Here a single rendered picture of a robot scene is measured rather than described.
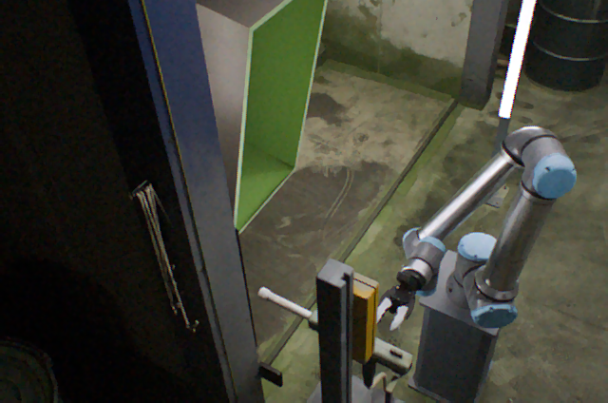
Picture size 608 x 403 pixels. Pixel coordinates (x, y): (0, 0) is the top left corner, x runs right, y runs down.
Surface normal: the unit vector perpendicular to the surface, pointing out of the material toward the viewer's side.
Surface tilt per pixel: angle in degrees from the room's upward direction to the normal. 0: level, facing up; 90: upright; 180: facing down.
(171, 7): 90
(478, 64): 90
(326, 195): 0
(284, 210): 0
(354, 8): 90
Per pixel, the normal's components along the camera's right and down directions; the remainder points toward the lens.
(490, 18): -0.52, 0.58
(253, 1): 0.14, -0.67
